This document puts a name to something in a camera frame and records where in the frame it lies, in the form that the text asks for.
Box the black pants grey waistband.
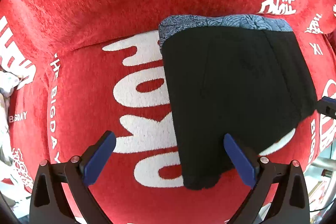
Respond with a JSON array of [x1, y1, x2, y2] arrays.
[[158, 14, 317, 190]]

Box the red blanket white lettering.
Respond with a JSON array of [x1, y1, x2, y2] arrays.
[[1, 0, 335, 223]]

